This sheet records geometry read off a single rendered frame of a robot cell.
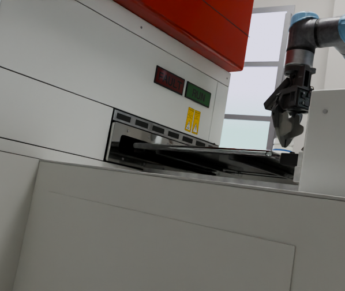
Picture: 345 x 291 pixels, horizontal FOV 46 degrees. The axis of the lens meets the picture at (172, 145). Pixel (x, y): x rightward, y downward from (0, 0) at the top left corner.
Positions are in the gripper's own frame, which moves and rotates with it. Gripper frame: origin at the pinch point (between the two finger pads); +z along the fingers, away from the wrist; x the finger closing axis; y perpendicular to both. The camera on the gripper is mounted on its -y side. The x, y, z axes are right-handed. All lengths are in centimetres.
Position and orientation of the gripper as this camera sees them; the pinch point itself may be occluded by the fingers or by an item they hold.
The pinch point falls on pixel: (282, 142)
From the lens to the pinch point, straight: 111.9
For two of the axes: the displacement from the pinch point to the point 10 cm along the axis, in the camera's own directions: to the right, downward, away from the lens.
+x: 9.1, 2.0, 3.7
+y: 3.8, -0.5, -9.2
